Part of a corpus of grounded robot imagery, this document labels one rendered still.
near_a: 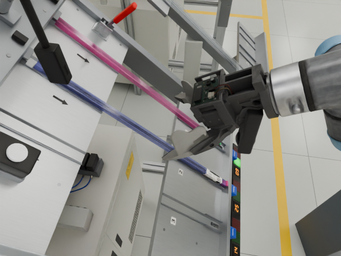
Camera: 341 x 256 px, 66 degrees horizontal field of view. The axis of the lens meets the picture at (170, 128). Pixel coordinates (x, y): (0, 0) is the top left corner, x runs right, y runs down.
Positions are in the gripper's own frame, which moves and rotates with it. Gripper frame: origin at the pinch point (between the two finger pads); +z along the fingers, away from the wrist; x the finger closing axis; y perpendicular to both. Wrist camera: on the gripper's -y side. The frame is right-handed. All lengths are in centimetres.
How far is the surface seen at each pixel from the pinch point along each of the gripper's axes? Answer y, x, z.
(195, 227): -18.0, 13.4, 2.2
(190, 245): -17.1, 17.3, 2.5
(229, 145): -25.8, -11.8, -1.6
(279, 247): -108, -5, 5
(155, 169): -48, -21, 41
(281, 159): -111, -55, 0
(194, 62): -19, -46, 10
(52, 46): 27.1, 10.6, -5.1
